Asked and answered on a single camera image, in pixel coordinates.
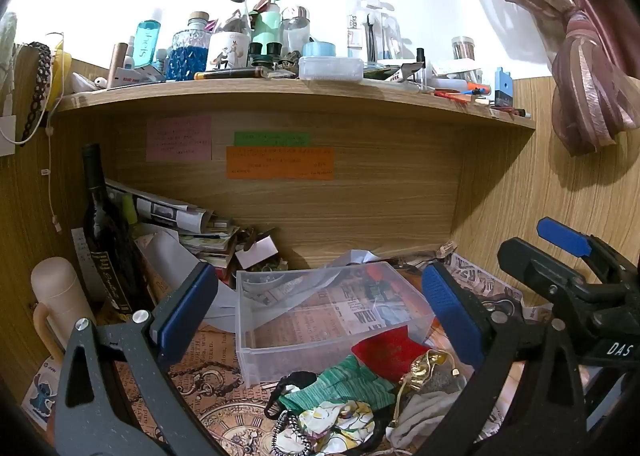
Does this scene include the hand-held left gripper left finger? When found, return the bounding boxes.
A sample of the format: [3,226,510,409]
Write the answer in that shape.
[52,262,231,456]

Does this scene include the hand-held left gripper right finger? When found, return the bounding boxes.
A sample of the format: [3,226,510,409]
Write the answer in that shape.
[410,262,587,456]

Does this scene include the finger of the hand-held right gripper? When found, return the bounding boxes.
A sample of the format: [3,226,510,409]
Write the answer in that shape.
[497,237,603,309]
[536,217,632,271]

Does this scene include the clear plastic storage box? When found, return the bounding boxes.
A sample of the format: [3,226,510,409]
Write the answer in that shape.
[235,261,436,386]

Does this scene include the gold fabric pouch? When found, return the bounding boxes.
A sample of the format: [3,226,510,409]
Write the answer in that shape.
[395,350,458,398]

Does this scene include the red cloth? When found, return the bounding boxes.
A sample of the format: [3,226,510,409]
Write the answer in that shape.
[351,330,432,378]

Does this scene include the pile of papers and magazines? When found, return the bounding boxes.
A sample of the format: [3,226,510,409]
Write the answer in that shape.
[104,178,242,284]

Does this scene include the small white box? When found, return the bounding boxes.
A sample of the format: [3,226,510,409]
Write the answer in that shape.
[235,238,279,270]

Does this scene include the grey white cloth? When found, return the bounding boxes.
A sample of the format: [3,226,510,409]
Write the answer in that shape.
[387,376,472,451]

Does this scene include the dark wine bottle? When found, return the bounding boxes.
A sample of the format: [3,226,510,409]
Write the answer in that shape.
[81,143,144,313]

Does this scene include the cream thermos flask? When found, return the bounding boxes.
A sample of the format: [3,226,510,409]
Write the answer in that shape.
[31,257,97,363]

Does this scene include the green striped cloth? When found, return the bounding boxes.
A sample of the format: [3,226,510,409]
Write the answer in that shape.
[277,355,397,413]

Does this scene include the black hair band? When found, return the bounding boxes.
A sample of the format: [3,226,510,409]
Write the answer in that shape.
[263,371,319,419]

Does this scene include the floral scrunchie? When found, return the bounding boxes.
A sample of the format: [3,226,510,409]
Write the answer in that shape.
[299,400,389,453]

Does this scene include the blue plastic case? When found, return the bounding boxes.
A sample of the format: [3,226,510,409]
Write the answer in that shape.
[494,67,515,107]

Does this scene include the pink sticky note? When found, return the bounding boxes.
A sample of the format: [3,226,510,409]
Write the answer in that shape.
[146,117,213,162]

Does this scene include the orange sticky note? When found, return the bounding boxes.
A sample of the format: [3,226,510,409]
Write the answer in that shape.
[226,146,335,181]

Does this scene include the cartoon sticker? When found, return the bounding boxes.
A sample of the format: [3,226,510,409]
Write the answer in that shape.
[27,372,57,421]

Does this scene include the pink curtain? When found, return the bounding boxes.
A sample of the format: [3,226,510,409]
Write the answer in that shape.
[449,0,640,157]

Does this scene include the green sticky note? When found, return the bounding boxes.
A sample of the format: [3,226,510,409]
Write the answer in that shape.
[234,131,311,147]

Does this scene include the clear jar of sticks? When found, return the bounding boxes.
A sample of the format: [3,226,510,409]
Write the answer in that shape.
[451,36,476,61]

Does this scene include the wooden shelf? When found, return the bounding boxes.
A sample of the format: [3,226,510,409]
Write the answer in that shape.
[50,78,537,133]

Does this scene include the white red carton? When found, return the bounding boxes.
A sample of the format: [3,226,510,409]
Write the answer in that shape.
[106,66,166,89]

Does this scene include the brown pen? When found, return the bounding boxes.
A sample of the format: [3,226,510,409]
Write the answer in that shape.
[193,68,264,81]

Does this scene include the glass bottle with blue liquid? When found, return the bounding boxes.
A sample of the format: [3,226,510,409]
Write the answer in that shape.
[166,11,212,82]

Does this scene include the white cartoon mug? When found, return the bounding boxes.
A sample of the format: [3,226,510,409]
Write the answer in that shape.
[207,31,251,72]

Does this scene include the cardboard tube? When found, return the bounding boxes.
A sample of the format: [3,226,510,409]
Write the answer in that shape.
[109,42,132,70]

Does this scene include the black binoculars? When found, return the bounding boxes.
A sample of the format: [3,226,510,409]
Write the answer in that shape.
[248,41,281,68]

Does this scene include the blue mouthwash bottle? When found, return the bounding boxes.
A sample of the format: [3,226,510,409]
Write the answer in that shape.
[133,8,164,70]

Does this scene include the yellow plastic object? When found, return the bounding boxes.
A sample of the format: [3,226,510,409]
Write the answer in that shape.
[49,40,74,109]

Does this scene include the clear lidded plastic container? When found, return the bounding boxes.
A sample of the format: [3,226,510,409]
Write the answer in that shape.
[298,56,365,83]

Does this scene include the black lace headband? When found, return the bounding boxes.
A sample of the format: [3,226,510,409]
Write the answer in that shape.
[17,41,53,145]

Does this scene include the clear blister package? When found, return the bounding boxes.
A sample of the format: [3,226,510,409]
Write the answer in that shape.
[346,0,402,63]

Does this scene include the light blue round container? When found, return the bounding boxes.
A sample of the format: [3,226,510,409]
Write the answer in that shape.
[302,41,337,58]

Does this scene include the clear glass jar silver lid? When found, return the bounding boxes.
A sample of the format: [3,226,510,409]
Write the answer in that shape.
[281,6,312,56]

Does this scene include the green pump bottle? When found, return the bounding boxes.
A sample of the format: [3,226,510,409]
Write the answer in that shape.
[251,0,282,45]

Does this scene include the black white braided hair tie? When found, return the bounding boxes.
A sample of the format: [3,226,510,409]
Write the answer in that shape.
[271,408,314,456]

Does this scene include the white cable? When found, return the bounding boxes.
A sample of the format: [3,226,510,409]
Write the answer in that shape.
[0,32,66,233]

